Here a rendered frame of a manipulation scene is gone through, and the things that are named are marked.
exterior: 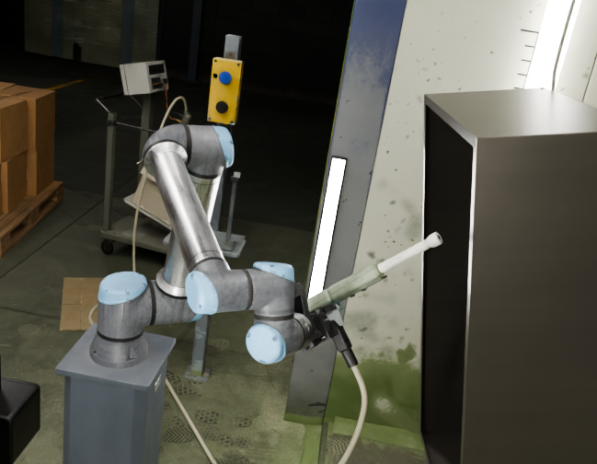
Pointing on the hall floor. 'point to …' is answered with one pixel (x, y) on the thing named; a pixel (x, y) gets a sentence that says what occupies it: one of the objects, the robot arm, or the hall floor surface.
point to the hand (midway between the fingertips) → (329, 308)
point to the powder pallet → (22, 219)
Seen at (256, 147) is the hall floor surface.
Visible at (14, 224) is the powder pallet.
